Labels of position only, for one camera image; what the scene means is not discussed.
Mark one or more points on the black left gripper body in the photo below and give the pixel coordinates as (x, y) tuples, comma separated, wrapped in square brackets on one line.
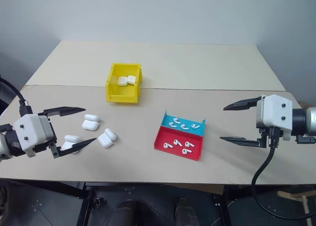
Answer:
[(48, 131)]

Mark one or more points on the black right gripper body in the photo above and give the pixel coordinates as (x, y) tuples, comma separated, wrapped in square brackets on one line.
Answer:
[(262, 117)]

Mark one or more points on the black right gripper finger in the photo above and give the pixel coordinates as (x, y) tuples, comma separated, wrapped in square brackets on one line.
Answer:
[(243, 104), (244, 140)]

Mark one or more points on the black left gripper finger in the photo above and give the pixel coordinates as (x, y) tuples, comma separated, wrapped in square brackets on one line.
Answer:
[(66, 110), (74, 148)]

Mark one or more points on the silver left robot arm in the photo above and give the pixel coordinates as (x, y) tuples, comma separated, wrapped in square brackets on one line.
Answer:
[(7, 144)]

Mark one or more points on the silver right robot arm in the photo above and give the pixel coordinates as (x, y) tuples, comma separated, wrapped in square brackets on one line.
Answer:
[(306, 121)]

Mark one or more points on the yellow plastic bin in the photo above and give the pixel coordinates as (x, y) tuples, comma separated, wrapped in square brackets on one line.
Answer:
[(122, 95)]

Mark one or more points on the white wireless earbud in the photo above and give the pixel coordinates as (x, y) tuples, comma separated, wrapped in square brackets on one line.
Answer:
[(166, 145), (176, 119), (176, 141), (195, 126), (186, 151), (184, 126), (188, 144), (171, 124)]

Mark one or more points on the blue shallow tray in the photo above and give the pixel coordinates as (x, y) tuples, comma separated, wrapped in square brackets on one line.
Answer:
[(187, 120)]

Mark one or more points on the red shallow tray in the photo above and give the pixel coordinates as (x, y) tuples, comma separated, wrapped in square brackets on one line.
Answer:
[(172, 153)]

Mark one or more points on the wooden stand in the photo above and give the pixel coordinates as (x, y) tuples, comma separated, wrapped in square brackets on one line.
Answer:
[(296, 195)]

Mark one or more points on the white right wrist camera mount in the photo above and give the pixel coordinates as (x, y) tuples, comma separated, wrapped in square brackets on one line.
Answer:
[(277, 110)]

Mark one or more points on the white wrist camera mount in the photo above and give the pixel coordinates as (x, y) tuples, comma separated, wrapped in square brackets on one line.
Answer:
[(277, 110), (28, 129)]

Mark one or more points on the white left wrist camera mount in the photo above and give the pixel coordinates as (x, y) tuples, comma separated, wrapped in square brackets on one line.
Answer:
[(28, 129)]

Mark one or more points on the black table frame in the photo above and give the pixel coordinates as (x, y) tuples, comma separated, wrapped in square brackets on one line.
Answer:
[(83, 208)]

